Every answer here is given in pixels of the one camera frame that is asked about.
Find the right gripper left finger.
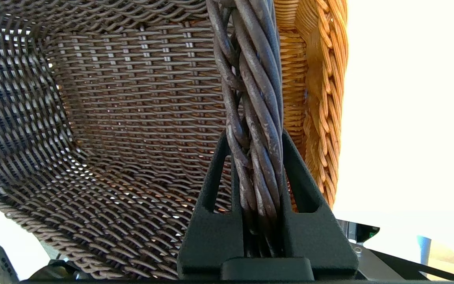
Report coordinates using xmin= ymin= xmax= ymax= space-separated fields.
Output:
xmin=177 ymin=131 xmax=245 ymax=281

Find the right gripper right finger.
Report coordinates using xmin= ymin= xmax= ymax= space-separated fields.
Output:
xmin=281 ymin=129 xmax=359 ymax=280

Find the dark brown wicker basket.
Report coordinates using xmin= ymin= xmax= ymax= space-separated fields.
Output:
xmin=0 ymin=0 xmax=285 ymax=281

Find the orange wicker basket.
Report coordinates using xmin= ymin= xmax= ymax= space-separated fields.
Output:
xmin=273 ymin=0 xmax=349 ymax=211

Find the pale metal table leg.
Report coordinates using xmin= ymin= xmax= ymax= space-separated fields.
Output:
xmin=416 ymin=235 xmax=432 ymax=265

